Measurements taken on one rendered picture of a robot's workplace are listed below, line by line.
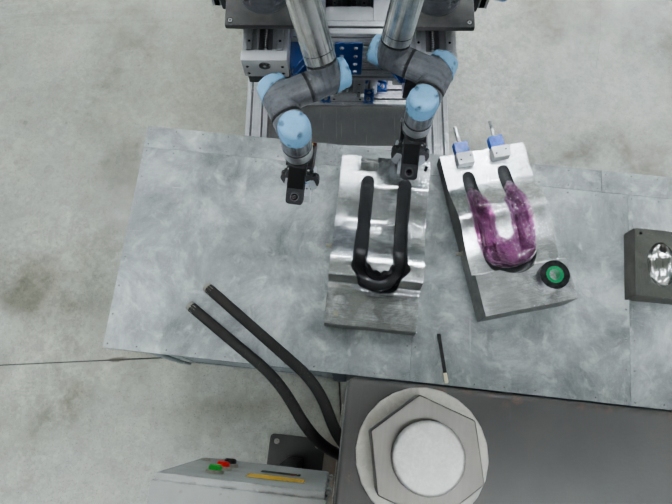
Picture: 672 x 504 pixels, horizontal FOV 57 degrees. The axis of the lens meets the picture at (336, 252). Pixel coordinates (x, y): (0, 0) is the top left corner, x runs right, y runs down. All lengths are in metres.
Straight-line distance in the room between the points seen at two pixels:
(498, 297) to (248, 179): 0.82
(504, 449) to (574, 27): 2.89
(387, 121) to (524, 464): 2.18
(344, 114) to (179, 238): 1.06
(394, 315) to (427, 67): 0.67
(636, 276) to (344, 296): 0.83
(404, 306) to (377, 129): 1.08
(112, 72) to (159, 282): 1.53
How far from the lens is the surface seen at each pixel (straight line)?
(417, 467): 0.51
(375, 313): 1.73
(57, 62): 3.31
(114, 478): 2.73
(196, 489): 1.13
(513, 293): 1.75
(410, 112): 1.52
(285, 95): 1.48
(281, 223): 1.86
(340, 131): 2.62
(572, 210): 1.99
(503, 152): 1.91
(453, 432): 0.52
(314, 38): 1.45
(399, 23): 1.52
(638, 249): 1.95
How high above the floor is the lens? 2.56
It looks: 75 degrees down
